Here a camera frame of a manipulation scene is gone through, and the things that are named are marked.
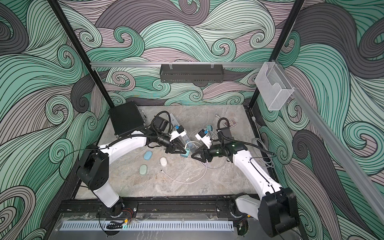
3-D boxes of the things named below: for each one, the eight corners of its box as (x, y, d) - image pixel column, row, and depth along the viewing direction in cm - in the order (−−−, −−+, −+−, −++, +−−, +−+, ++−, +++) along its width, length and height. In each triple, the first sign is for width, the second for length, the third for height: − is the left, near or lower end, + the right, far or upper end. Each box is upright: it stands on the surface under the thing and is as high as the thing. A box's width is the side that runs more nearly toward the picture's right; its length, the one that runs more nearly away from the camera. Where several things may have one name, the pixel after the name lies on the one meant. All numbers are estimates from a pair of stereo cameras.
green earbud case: (139, 174, 87) (138, 173, 85) (141, 165, 91) (140, 164, 89) (146, 174, 87) (146, 173, 85) (148, 165, 91) (147, 164, 89)
